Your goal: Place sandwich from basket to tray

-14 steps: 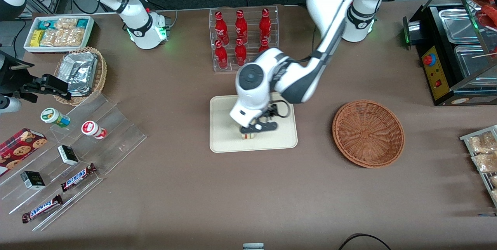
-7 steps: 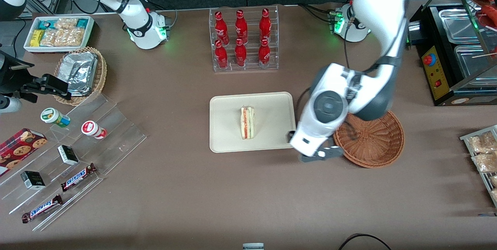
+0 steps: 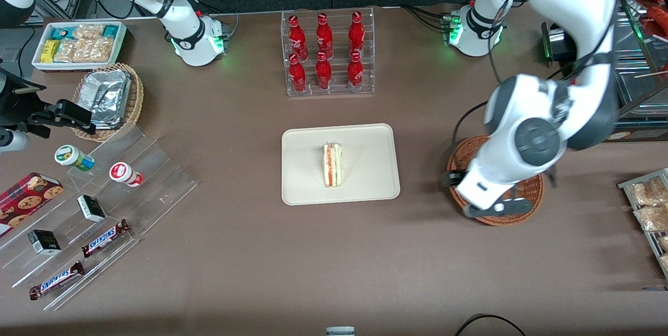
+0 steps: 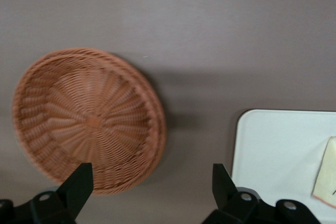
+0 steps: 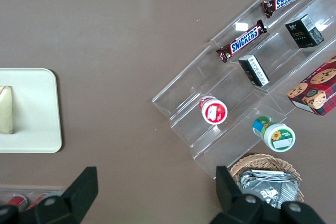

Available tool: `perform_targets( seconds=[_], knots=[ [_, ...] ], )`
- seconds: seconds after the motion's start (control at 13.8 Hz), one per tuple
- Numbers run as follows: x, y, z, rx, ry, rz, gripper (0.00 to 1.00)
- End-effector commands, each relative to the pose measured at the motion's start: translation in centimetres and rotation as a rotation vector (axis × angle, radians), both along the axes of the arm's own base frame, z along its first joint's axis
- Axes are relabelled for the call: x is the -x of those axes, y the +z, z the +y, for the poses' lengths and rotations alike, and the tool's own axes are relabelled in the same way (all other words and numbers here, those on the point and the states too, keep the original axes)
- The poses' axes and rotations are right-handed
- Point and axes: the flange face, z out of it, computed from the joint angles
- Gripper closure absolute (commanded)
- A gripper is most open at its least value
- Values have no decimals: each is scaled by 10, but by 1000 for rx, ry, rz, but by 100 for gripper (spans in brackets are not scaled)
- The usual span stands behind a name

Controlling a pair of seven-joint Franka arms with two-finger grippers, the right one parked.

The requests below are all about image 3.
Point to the red lid yoghurt cup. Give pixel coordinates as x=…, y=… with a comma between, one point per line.
x=122, y=171

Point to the clear rice cracker bag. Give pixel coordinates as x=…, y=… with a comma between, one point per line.
x=96, y=50
x=69, y=50
x=88, y=32

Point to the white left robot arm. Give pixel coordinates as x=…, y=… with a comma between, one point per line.
x=569, y=2

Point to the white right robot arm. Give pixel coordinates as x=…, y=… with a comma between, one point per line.
x=182, y=18

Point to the green lid yoghurt cup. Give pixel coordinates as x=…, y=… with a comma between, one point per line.
x=70, y=156

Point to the silver foil packet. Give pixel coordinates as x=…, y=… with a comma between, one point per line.
x=108, y=119
x=104, y=91

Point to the red cookie box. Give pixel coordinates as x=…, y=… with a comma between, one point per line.
x=26, y=200

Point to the tray of packaged pastries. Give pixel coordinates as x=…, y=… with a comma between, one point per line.
x=626, y=186

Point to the small black box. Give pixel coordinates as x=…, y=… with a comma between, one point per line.
x=91, y=208
x=44, y=242

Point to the white rectangular snack tray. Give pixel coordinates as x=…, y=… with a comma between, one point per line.
x=39, y=64

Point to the teal snack pack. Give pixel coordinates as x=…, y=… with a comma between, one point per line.
x=61, y=33
x=110, y=31

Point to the yellow snack pack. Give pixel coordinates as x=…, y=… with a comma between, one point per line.
x=49, y=51

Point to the clear bag of snacks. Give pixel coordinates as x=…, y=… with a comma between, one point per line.
x=665, y=263
x=647, y=191
x=652, y=218
x=663, y=243

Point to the cream plastic tray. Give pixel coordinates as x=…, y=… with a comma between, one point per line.
x=365, y=164

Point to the small grey object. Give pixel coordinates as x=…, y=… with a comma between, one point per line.
x=340, y=331

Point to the triangular sandwich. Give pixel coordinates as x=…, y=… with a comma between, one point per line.
x=333, y=166

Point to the clear acrylic stepped riser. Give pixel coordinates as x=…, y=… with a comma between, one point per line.
x=31, y=268
x=156, y=179

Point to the red cola bottle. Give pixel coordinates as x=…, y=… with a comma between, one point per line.
x=323, y=72
x=355, y=72
x=297, y=75
x=297, y=36
x=356, y=33
x=324, y=36

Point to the light wicker basket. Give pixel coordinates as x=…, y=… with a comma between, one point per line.
x=136, y=96

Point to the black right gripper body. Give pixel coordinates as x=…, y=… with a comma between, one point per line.
x=14, y=108

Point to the Snickers chocolate bar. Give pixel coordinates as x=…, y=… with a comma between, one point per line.
x=106, y=237
x=56, y=280

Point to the brown wicker basket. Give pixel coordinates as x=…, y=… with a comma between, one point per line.
x=529, y=192

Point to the black food warmer appliance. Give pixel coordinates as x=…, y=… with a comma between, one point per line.
x=639, y=64

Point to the clear acrylic bottle rack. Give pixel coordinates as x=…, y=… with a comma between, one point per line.
x=339, y=91

